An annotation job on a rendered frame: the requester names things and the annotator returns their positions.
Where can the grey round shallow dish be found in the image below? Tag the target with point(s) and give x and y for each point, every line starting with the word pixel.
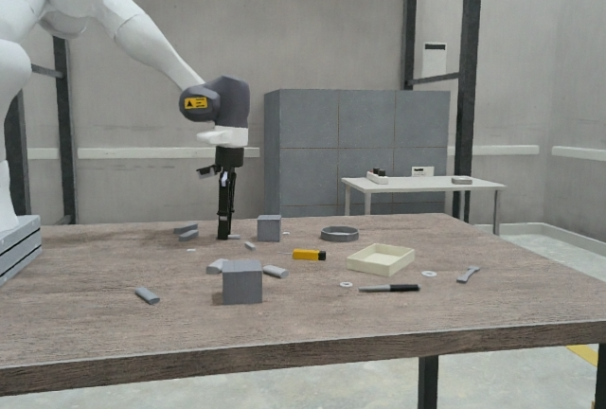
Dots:
pixel 332 233

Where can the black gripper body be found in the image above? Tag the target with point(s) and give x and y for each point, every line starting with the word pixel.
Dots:
pixel 229 159

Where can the cream open shallow tray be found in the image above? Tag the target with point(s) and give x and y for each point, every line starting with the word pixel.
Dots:
pixel 383 254

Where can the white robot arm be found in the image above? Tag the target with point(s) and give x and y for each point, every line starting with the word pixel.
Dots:
pixel 225 100

